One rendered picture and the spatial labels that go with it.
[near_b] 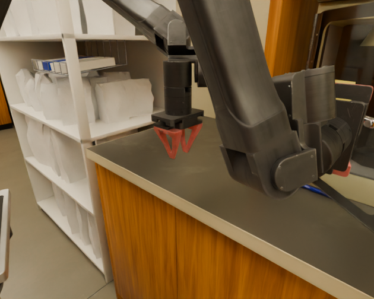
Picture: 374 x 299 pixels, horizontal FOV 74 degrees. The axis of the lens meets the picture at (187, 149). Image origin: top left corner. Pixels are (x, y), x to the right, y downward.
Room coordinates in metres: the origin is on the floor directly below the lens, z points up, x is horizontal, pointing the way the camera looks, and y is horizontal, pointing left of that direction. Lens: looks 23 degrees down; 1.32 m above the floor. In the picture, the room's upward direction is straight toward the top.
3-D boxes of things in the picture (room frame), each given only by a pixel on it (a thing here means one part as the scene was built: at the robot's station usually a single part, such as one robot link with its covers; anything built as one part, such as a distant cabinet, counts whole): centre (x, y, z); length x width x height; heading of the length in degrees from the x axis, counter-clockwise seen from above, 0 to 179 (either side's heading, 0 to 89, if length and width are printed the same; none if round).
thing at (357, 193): (0.51, -0.33, 1.19); 0.30 x 0.01 x 0.40; 9
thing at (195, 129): (0.52, 0.01, 1.13); 0.07 x 0.07 x 0.09; 48
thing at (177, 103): (0.52, 0.02, 1.20); 0.10 x 0.07 x 0.07; 138
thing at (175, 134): (0.51, 0.02, 1.13); 0.07 x 0.07 x 0.09; 48
